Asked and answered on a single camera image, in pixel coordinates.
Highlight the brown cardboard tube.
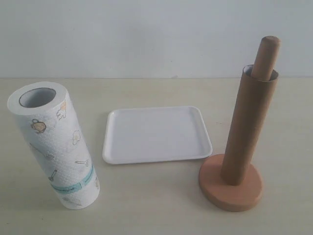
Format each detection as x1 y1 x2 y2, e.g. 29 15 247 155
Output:
221 65 279 186

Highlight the white printed paper towel roll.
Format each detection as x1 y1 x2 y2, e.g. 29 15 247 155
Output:
7 82 100 210

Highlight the wooden paper towel holder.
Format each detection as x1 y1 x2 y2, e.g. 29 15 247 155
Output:
199 36 281 212

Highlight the white rectangular plastic tray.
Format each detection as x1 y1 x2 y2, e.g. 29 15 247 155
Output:
102 106 213 165

